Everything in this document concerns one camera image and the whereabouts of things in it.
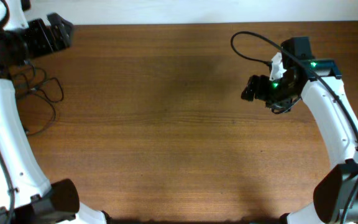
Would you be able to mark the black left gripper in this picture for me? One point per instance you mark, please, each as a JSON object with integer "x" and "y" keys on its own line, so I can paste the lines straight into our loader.
{"x": 52, "y": 34}

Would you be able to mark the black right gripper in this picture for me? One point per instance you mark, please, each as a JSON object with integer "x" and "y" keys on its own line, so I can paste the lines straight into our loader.
{"x": 260, "y": 88}

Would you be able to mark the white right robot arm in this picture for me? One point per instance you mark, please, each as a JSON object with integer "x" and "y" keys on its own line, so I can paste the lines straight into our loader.
{"x": 296, "y": 75}

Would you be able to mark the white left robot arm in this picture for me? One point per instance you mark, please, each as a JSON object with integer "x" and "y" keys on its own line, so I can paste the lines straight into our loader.
{"x": 26, "y": 195}

